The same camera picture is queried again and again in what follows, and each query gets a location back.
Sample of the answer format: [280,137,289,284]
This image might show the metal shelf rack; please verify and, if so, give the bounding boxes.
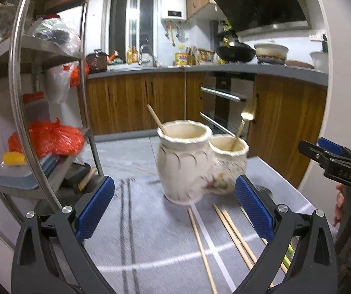
[0,0,105,252]

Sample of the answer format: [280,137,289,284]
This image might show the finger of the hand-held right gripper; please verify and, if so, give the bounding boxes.
[317,137,351,166]
[297,140,351,192]

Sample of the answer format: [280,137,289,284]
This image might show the small cream ceramic jar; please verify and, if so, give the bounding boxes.
[204,135,250,196]

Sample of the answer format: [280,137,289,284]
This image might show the brown pot lid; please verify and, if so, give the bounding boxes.
[286,60,314,68]

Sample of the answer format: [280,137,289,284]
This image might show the yellow oil bottle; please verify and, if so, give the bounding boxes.
[175,48,189,67]

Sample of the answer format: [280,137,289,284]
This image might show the yellow lidded plastic container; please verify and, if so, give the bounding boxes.
[0,152,39,191]

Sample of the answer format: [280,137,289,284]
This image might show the wooden base cabinets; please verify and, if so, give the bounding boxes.
[86,67,328,187]

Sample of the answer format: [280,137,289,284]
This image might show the kitchen window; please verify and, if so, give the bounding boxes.
[108,0,158,64]

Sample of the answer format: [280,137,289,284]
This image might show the grey kitchen countertop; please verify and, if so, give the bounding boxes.
[88,63,329,85]

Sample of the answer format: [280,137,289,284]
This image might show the large orange plastic bag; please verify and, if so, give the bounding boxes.
[8,119,85,158]

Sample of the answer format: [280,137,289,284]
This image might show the clear plastic bag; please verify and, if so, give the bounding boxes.
[26,17,82,57]

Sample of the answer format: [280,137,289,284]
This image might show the wooden handled tool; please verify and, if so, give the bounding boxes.
[79,168,98,190]

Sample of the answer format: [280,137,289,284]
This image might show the built-in oven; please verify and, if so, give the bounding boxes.
[200,72,256,139]

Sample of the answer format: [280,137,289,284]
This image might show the large cream ceramic jar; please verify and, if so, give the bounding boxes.
[157,120,214,206]

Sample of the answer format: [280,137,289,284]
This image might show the grey striped table mat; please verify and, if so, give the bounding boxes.
[45,156,335,294]

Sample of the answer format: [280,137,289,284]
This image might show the dark rice cooker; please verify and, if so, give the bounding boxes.
[86,49,108,73]

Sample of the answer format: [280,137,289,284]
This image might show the white plastic bag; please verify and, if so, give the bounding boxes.
[44,66,72,105]

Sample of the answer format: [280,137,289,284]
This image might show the small orange plastic bag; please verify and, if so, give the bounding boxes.
[63,62,89,87]

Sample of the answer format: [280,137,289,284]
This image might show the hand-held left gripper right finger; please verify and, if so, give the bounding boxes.
[234,174,339,294]

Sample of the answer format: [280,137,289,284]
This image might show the gold spoon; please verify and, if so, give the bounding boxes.
[230,102,257,152]

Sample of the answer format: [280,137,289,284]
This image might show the black wok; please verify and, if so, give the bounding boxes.
[215,43,257,64]

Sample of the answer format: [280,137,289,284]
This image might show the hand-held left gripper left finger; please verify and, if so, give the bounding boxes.
[11,175,115,294]

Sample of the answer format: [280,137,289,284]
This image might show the red plastic item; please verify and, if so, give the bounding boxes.
[22,92,46,105]

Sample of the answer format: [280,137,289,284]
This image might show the white water heater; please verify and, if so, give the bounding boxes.
[161,0,188,22]

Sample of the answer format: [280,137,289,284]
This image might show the black range hood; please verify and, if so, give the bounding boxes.
[208,0,312,37]

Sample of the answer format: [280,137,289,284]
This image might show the metal faucet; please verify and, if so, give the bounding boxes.
[140,44,158,67]

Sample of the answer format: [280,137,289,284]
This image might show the light green stick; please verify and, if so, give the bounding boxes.
[282,241,295,274]

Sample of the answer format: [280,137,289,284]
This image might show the white clay pot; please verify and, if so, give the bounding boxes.
[253,43,289,65]

